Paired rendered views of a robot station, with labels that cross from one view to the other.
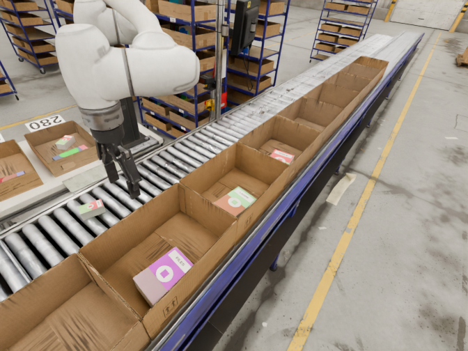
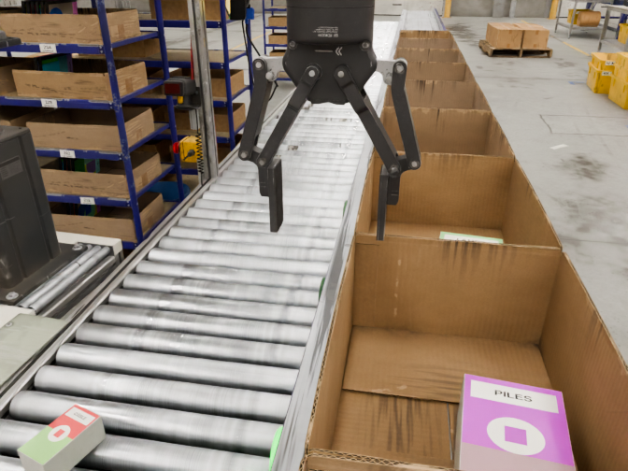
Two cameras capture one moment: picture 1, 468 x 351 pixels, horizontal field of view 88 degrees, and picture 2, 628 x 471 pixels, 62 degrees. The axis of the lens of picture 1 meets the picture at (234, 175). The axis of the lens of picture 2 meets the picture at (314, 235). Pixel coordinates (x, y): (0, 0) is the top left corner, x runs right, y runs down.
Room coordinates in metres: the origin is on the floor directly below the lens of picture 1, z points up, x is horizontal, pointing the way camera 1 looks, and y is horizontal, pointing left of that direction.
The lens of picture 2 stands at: (0.08, 0.54, 1.40)
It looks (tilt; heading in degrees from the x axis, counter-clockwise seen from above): 27 degrees down; 337
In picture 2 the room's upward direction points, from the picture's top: straight up
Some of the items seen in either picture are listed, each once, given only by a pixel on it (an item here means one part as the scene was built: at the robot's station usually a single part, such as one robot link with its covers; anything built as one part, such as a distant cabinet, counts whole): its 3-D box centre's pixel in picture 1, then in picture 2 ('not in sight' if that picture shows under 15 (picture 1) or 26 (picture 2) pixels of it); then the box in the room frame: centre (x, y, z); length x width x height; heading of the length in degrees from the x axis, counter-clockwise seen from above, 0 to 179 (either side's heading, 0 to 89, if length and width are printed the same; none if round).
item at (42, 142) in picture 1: (65, 145); not in sight; (1.17, 1.04, 0.80); 0.38 x 0.28 x 0.10; 52
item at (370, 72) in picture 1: (357, 79); (425, 60); (2.41, -1.09, 0.96); 0.39 x 0.29 x 0.17; 147
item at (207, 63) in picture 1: (189, 59); (83, 78); (2.46, 0.53, 0.99); 0.40 x 0.30 x 0.10; 53
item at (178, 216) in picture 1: (166, 248); (458, 382); (0.44, 0.20, 0.96); 0.39 x 0.29 x 0.17; 147
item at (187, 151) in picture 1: (203, 159); (249, 252); (1.25, 0.21, 0.72); 0.52 x 0.05 x 0.05; 57
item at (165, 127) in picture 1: (164, 118); not in sight; (2.73, 0.93, 0.19); 0.40 x 0.30 x 0.10; 55
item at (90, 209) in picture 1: (92, 209); (64, 443); (0.73, 0.66, 0.77); 0.10 x 0.06 x 0.05; 128
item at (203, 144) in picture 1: (215, 151); (263, 231); (1.36, 0.14, 0.72); 0.52 x 0.05 x 0.05; 57
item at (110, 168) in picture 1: (111, 172); (276, 195); (0.55, 0.38, 1.19); 0.03 x 0.01 x 0.07; 147
